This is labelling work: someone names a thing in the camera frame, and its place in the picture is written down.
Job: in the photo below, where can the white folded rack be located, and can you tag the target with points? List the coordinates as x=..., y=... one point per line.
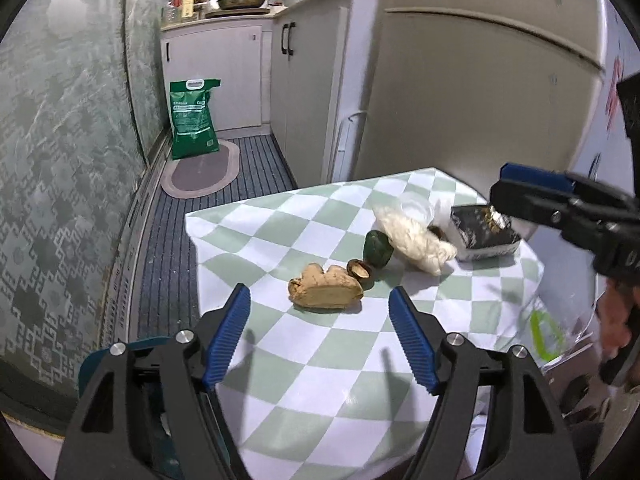
x=350, y=145

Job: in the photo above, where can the green white checkered tablecloth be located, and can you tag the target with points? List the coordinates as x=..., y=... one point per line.
x=310, y=375

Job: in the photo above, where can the red wall sticker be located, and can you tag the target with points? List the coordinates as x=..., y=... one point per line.
x=616, y=90

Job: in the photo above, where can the white refrigerator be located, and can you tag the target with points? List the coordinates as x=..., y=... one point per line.
x=475, y=100

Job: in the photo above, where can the clear bottle red cap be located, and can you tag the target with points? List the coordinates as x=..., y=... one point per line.
x=174, y=2

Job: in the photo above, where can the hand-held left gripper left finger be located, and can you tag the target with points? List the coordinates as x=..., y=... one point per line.
x=230, y=330

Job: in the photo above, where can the oval grey floor mat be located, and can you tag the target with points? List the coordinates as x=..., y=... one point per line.
x=200, y=175

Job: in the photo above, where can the green rice bag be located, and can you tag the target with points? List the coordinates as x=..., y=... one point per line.
x=192, y=120

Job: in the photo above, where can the teal waste bin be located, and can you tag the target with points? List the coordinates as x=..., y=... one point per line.
x=100, y=360

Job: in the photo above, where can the green pepper piece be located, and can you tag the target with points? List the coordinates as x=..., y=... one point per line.
x=377, y=247

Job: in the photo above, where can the striped grey floor rug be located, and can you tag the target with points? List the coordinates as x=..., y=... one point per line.
x=165, y=240

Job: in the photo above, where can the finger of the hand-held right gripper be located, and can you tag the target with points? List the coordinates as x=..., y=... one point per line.
x=530, y=205
x=530, y=175

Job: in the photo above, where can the green plastic item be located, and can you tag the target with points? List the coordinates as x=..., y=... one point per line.
x=545, y=332

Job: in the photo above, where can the clear plastic lid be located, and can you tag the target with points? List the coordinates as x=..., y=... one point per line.
x=415, y=202

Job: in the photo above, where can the person's right hand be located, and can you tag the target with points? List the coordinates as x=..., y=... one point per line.
x=617, y=315

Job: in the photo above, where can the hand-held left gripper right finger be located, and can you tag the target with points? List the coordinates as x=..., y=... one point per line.
x=410, y=340

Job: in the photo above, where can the ginger root piece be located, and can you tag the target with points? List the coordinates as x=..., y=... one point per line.
x=325, y=290

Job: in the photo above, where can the black cardboard box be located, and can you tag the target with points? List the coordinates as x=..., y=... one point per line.
x=475, y=232

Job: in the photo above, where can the yellow label bottle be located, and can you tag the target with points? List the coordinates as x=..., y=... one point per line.
x=188, y=5

